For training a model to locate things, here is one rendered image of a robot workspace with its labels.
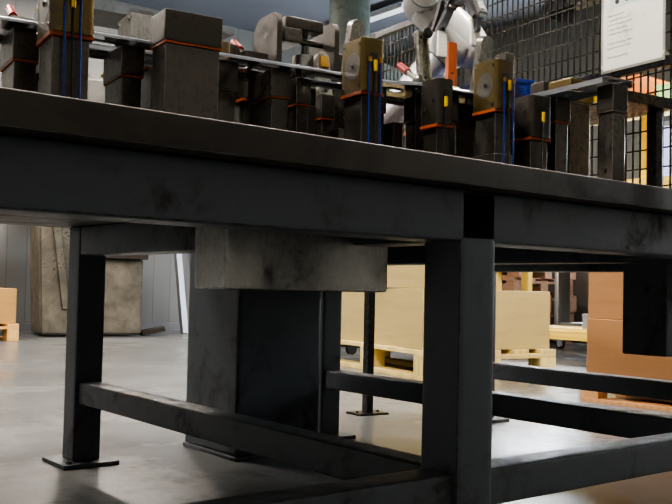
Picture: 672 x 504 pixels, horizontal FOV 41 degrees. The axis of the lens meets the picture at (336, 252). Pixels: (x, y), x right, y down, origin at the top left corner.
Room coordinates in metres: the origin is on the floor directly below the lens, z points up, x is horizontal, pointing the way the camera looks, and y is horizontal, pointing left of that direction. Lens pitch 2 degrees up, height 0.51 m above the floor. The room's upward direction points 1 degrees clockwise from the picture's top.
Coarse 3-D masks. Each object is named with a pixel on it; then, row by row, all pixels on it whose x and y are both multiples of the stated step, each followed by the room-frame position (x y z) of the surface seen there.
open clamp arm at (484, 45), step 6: (480, 36) 2.16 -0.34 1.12; (486, 36) 2.15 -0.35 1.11; (480, 42) 2.15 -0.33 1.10; (486, 42) 2.15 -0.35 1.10; (492, 42) 2.16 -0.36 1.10; (480, 48) 2.15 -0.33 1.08; (486, 48) 2.16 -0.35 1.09; (492, 48) 2.16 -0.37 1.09; (474, 54) 2.17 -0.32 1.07; (480, 54) 2.15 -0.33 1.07; (486, 54) 2.16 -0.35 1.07; (474, 60) 2.17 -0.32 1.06; (480, 60) 2.15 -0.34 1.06; (486, 60) 2.16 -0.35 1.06
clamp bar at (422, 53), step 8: (416, 32) 2.47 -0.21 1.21; (424, 32) 2.44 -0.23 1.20; (432, 32) 2.45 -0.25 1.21; (416, 40) 2.46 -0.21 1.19; (424, 40) 2.48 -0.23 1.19; (416, 48) 2.46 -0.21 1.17; (424, 48) 2.48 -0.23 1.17; (416, 56) 2.46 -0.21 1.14; (424, 56) 2.47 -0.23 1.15; (416, 64) 2.46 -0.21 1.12; (424, 64) 2.47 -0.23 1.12; (416, 72) 2.46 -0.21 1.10; (424, 72) 2.46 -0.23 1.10
